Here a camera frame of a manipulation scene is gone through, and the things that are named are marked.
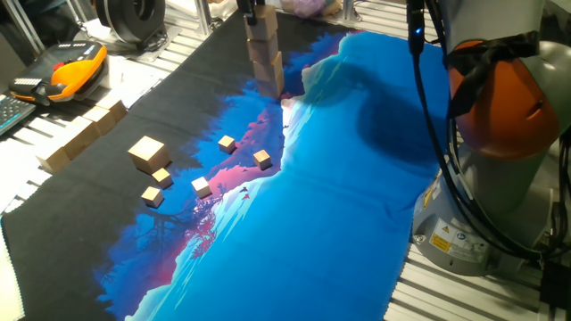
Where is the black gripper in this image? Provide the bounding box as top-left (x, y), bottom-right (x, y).
top-left (236, 0), bottom-right (268, 27)

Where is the large wooden cube block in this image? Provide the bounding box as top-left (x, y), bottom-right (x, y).
top-left (244, 4), bottom-right (279, 42)
top-left (127, 135), bottom-right (172, 176)
top-left (257, 73), bottom-right (286, 100)
top-left (252, 51), bottom-right (285, 83)
top-left (246, 33), bottom-right (280, 64)

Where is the white crumpled cloth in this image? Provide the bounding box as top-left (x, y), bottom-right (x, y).
top-left (211, 0), bottom-right (238, 20)

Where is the purple plastic bag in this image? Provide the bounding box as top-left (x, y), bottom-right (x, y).
top-left (278, 0), bottom-right (329, 20)

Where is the small wooden cube block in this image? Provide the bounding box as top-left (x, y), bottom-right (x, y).
top-left (151, 167), bottom-right (175, 191)
top-left (140, 185), bottom-right (165, 210)
top-left (252, 149), bottom-right (273, 172)
top-left (217, 135), bottom-right (237, 155)
top-left (190, 176), bottom-right (213, 200)

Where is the white paper sheet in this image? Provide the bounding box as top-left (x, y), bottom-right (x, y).
top-left (98, 55), bottom-right (165, 110)

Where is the medium wooden cube block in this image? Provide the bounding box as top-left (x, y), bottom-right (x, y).
top-left (82, 105), bottom-right (118, 137)
top-left (35, 144), bottom-right (71, 175)
top-left (55, 128), bottom-right (88, 161)
top-left (70, 115), bottom-right (103, 147)
top-left (95, 94), bottom-right (129, 123)

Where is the orange and black teach pendant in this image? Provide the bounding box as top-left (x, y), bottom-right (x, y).
top-left (7, 39), bottom-right (110, 107)

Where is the printed landscape cloth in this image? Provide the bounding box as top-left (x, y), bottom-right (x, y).
top-left (0, 3), bottom-right (450, 321)

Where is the black computer keyboard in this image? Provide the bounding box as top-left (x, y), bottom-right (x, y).
top-left (0, 92), bottom-right (37, 137)

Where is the black jacket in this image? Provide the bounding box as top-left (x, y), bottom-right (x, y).
top-left (542, 0), bottom-right (571, 45)

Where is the white foam sheet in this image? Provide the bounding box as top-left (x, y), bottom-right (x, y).
top-left (0, 218), bottom-right (27, 321)

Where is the aluminium frame post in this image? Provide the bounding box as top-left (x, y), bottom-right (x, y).
top-left (341, 0), bottom-right (358, 23)
top-left (195, 0), bottom-right (214, 37)
top-left (2, 0), bottom-right (46, 58)

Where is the black arm cable with connector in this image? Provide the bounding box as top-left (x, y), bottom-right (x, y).
top-left (405, 0), bottom-right (543, 260)

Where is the black arm strap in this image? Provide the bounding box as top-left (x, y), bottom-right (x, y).
top-left (443, 29), bottom-right (541, 119)

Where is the black cable bundle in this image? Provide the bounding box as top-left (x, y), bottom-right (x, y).
top-left (548, 136), bottom-right (571, 268)

